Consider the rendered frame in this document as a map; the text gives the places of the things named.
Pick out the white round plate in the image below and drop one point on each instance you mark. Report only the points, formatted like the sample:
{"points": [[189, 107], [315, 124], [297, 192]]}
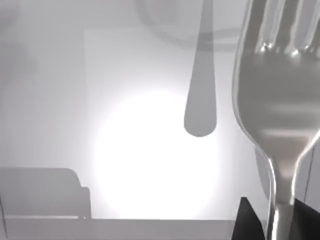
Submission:
{"points": [[175, 37]]}

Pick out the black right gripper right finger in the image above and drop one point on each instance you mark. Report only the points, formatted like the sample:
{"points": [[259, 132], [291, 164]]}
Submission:
{"points": [[306, 222]]}

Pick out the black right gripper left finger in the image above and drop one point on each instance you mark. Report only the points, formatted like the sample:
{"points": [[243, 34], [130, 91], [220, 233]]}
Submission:
{"points": [[246, 222]]}

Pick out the silver metal fork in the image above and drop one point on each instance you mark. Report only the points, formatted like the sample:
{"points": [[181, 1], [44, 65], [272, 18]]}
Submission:
{"points": [[275, 100]]}

